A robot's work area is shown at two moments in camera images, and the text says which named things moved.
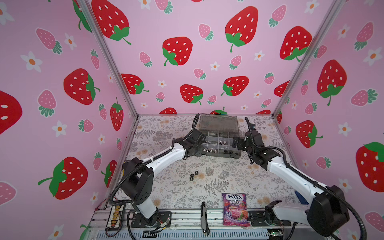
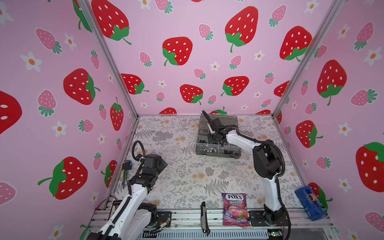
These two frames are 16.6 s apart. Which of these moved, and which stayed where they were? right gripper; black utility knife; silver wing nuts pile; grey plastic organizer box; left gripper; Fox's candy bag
Moved: left gripper; right gripper
Stayed: Fox's candy bag; black utility knife; grey plastic organizer box; silver wing nuts pile
